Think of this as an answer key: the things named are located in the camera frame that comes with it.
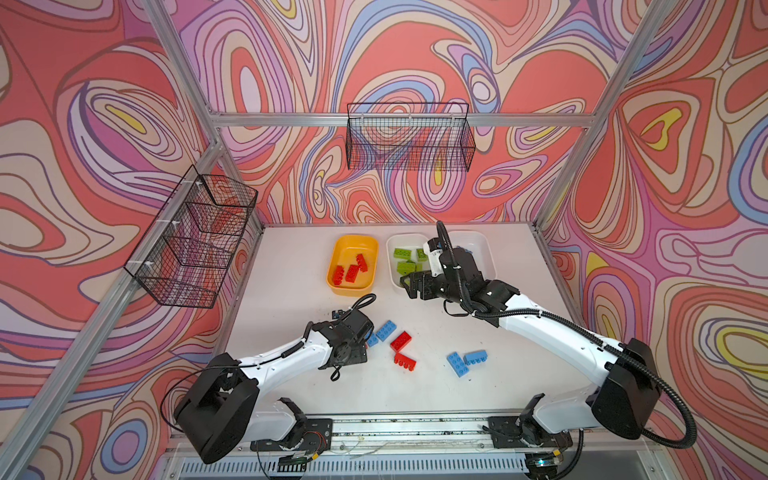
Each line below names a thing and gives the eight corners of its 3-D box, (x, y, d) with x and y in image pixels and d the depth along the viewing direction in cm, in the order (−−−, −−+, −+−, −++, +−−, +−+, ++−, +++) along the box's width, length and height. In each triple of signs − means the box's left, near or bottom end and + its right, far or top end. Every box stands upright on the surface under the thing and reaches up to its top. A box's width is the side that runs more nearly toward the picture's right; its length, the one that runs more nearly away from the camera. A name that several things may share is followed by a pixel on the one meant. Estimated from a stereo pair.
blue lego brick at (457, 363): (459, 378, 84) (461, 376, 82) (445, 358, 88) (446, 355, 86) (469, 372, 85) (471, 369, 84) (455, 352, 89) (456, 349, 87)
